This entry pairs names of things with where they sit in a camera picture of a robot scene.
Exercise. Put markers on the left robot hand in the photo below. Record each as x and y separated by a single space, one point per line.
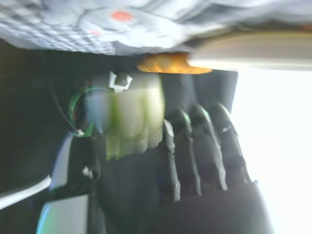
207 195

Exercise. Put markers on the green and white plastic block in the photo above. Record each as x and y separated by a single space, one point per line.
131 117

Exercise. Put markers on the orange bread toy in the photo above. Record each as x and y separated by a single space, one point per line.
170 64

